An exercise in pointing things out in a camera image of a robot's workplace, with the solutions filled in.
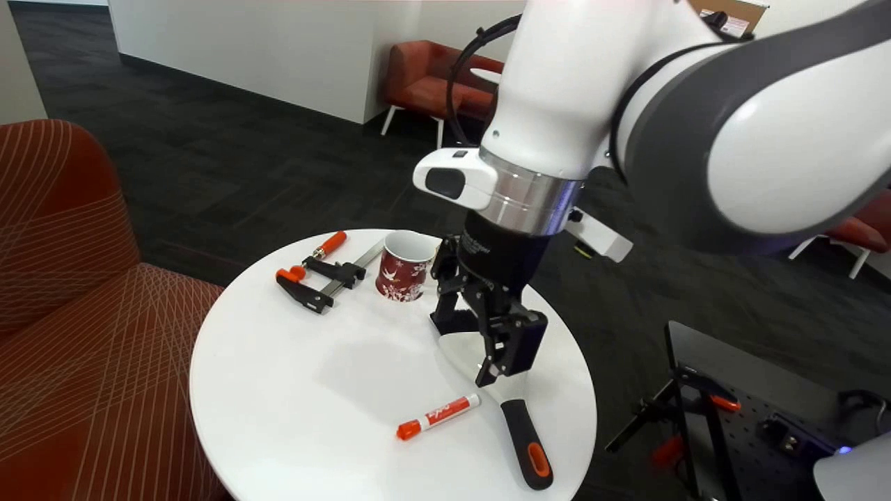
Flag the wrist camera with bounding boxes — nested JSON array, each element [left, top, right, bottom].
[[565, 207, 633, 264]]

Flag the black orange bar clamp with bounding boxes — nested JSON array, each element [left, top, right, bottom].
[[275, 230, 388, 315]]

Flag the red patterned armchair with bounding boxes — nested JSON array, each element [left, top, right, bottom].
[[0, 119, 235, 501]]

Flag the black cable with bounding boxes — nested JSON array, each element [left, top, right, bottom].
[[835, 389, 891, 438]]

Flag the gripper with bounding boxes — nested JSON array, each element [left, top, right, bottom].
[[429, 211, 553, 388]]

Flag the orange white marker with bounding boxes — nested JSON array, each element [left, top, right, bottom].
[[396, 393, 482, 442]]

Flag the black handled spatula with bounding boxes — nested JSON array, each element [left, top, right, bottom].
[[438, 331, 555, 491]]

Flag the red chair with white legs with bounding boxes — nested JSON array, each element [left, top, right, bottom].
[[788, 186, 891, 280], [380, 40, 506, 149]]

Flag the black power box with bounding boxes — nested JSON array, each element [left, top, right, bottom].
[[758, 413, 838, 458]]

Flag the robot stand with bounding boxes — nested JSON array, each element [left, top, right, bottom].
[[663, 320, 891, 501]]

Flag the red patterned mug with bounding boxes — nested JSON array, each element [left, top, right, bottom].
[[375, 230, 440, 303]]

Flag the cardboard box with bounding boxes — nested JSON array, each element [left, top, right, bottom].
[[688, 0, 771, 38]]

